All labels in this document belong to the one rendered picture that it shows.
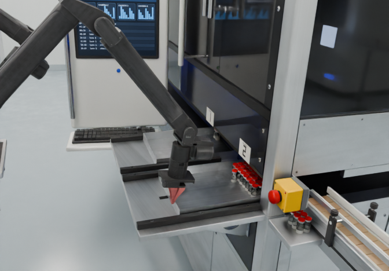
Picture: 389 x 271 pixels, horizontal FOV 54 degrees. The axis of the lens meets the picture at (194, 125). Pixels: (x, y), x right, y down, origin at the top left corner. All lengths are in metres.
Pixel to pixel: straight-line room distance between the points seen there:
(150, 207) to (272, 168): 0.41
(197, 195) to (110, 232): 1.37
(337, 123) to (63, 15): 0.81
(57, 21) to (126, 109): 1.13
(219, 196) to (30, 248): 1.55
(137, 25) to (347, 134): 1.11
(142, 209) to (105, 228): 1.42
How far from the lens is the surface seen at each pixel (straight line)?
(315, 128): 1.18
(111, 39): 0.95
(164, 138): 1.73
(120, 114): 2.03
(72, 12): 0.94
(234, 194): 1.34
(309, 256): 1.46
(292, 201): 1.13
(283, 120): 1.11
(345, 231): 1.18
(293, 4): 1.05
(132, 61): 1.00
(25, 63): 0.97
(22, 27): 1.38
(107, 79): 1.97
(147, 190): 1.35
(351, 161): 1.32
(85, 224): 2.72
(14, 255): 2.59
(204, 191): 1.34
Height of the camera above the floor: 1.59
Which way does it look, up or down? 22 degrees down
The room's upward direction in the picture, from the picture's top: 3 degrees clockwise
